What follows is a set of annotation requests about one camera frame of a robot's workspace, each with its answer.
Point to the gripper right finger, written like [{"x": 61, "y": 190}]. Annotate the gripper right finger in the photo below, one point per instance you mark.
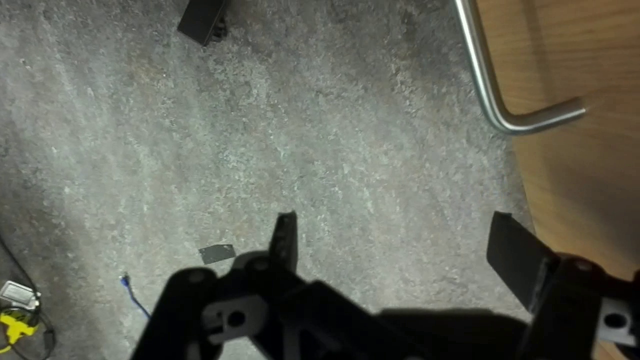
[{"x": 555, "y": 285}]

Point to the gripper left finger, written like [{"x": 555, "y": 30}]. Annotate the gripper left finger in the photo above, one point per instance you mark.
[{"x": 280, "y": 292}]

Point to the grey tape piece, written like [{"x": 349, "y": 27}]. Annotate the grey tape piece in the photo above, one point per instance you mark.
[{"x": 217, "y": 253}]

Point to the yellow plug with adapter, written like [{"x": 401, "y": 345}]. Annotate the yellow plug with adapter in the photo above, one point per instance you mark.
[{"x": 17, "y": 315}]

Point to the black chair caster leg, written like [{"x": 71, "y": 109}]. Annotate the black chair caster leg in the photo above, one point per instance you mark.
[{"x": 202, "y": 19}]

